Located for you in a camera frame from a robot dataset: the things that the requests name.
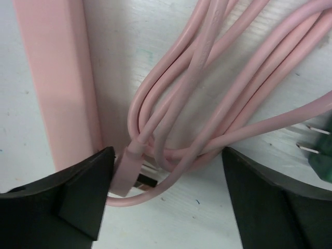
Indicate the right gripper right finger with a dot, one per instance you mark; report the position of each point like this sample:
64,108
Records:
273,210

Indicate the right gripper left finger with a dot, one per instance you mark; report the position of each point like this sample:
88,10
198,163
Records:
62,210

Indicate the green plug cube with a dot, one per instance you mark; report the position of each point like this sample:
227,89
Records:
319,158

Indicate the pink power strip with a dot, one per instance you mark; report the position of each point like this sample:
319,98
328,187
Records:
55,39

